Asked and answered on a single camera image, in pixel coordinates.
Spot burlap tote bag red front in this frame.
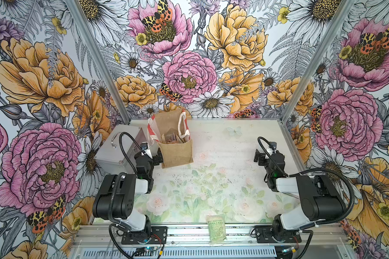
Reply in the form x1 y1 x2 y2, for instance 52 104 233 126
147 108 193 168

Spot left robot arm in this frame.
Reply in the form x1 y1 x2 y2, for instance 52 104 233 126
92 142 162 235

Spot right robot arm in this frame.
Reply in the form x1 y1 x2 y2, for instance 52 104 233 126
251 137 356 243

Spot folding fans inside bag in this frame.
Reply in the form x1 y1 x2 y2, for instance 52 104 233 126
162 129 186 144

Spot green printed packet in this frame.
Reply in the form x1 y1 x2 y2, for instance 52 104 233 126
206 215 226 245

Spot grey metal box with handle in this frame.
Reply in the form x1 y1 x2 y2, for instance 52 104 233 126
95 125 147 174

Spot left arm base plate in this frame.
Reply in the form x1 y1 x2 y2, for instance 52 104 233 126
121 226 168 245

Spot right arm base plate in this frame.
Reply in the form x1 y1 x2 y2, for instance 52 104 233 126
250 225 301 243

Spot aluminium front rail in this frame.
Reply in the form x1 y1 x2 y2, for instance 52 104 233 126
72 223 348 249

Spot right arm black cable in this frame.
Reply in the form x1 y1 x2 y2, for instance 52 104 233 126
257 136 356 259

